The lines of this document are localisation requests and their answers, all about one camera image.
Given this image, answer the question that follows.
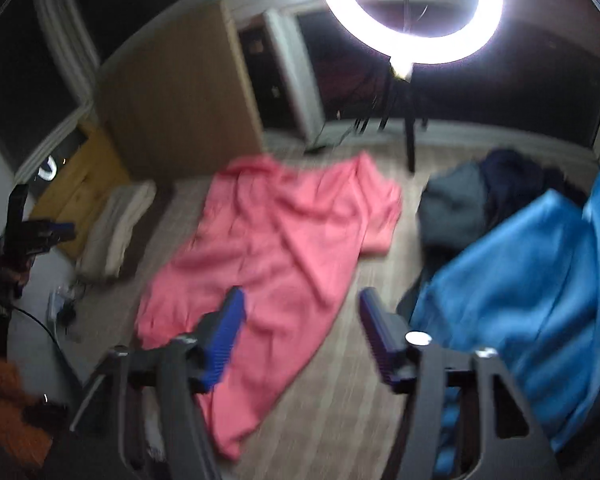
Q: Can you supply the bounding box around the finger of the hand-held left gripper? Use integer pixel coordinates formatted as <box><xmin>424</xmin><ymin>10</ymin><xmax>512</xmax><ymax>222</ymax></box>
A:
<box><xmin>30</xmin><ymin>232</ymin><xmax>75</xmax><ymax>256</ymax></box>
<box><xmin>35</xmin><ymin>219</ymin><xmax>76</xmax><ymax>235</ymax></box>

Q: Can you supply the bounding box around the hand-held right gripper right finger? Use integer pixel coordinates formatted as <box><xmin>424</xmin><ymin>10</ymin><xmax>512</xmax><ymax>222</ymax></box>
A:
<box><xmin>358</xmin><ymin>287</ymin><xmax>563</xmax><ymax>480</ymax></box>

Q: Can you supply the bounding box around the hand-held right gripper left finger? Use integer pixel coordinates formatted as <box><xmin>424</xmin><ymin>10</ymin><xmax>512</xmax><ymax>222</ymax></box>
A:
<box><xmin>70</xmin><ymin>286</ymin><xmax>247</xmax><ymax>480</ymax></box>

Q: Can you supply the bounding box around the pink dress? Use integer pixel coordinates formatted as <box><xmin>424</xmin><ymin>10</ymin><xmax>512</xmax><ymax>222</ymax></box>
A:
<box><xmin>135</xmin><ymin>152</ymin><xmax>403</xmax><ymax>461</ymax></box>

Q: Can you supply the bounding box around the cream knit sweater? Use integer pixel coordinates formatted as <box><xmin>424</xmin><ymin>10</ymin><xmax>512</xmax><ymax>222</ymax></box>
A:
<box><xmin>75</xmin><ymin>182</ymin><xmax>156</xmax><ymax>281</ymax></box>

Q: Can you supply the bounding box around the white power strip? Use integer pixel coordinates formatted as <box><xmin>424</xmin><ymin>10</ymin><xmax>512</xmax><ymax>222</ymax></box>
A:
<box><xmin>47</xmin><ymin>285</ymin><xmax>81</xmax><ymax>323</ymax></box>

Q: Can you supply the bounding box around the plaid blanket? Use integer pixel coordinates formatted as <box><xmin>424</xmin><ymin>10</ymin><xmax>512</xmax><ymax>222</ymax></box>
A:
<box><xmin>55</xmin><ymin>142</ymin><xmax>600</xmax><ymax>480</ymax></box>

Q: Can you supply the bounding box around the brown fleece garment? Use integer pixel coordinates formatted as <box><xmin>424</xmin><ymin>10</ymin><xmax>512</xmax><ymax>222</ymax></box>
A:
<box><xmin>115</xmin><ymin>182</ymin><xmax>178</xmax><ymax>281</ymax></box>

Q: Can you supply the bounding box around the blue garment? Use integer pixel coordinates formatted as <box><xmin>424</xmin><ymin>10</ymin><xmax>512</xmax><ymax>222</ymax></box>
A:
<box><xmin>410</xmin><ymin>152</ymin><xmax>600</xmax><ymax>480</ymax></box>

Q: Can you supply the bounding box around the orange cloth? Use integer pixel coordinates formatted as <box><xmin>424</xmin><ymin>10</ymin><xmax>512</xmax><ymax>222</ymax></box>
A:
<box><xmin>0</xmin><ymin>352</ymin><xmax>53</xmax><ymax>468</ymax></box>

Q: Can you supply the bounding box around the light wooden wardrobe panel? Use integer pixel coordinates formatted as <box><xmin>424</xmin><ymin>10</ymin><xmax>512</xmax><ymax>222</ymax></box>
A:
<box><xmin>96</xmin><ymin>0</ymin><xmax>266</xmax><ymax>183</ymax></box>

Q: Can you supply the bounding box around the black tripod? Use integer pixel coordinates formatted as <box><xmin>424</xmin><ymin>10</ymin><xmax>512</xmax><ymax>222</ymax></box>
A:
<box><xmin>352</xmin><ymin>0</ymin><xmax>431</xmax><ymax>173</ymax></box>

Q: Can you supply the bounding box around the navy garment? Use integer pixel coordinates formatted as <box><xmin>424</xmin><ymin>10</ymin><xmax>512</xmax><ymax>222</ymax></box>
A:
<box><xmin>480</xmin><ymin>149</ymin><xmax>586</xmax><ymax>221</ymax></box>

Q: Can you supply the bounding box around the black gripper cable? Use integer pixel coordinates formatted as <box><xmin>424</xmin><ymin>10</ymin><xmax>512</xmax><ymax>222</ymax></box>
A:
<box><xmin>10</xmin><ymin>305</ymin><xmax>88</xmax><ymax>391</ymax></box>

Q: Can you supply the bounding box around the white window frame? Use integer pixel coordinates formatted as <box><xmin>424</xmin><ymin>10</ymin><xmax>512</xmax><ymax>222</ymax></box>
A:
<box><xmin>265</xmin><ymin>7</ymin><xmax>326</xmax><ymax>143</ymax></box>

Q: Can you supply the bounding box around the ring light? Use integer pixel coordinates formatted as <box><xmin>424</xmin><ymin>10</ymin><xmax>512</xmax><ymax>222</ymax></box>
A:
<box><xmin>318</xmin><ymin>0</ymin><xmax>503</xmax><ymax>66</ymax></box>

